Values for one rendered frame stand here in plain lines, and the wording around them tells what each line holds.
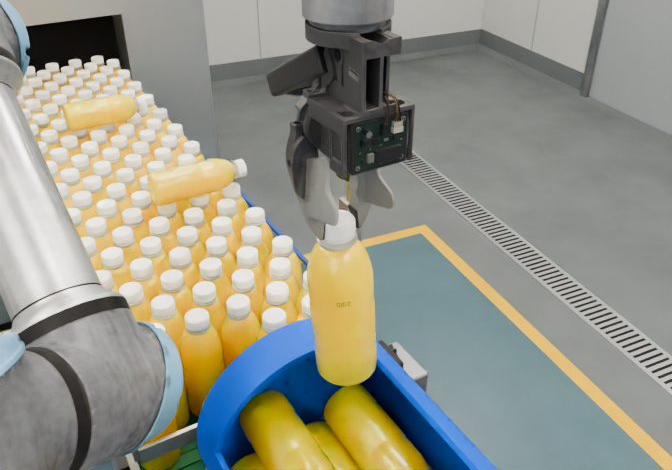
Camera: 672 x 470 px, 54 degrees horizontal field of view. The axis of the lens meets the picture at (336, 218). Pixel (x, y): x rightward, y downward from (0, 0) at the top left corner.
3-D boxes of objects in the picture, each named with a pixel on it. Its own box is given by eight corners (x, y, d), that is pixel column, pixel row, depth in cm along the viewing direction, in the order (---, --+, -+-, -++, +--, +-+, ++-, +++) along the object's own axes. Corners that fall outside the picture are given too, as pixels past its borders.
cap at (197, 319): (214, 323, 107) (213, 315, 106) (194, 335, 105) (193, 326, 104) (200, 313, 109) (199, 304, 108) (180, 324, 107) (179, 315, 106)
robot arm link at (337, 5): (283, -38, 53) (368, -48, 56) (285, 20, 55) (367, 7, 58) (330, -22, 47) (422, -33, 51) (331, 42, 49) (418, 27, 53)
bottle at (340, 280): (315, 347, 79) (300, 217, 69) (373, 341, 80) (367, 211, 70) (318, 391, 73) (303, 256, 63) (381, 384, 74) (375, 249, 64)
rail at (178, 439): (141, 464, 100) (138, 451, 98) (140, 460, 100) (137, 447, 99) (363, 368, 117) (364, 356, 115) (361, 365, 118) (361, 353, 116)
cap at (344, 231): (316, 226, 68) (315, 211, 67) (354, 222, 68) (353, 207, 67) (318, 247, 65) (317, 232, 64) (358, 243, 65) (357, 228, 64)
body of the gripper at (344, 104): (339, 187, 55) (339, 43, 48) (292, 149, 61) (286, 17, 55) (414, 165, 58) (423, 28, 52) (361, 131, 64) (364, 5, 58)
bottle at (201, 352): (237, 403, 117) (228, 322, 107) (204, 425, 112) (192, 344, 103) (212, 383, 121) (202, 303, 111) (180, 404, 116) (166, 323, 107)
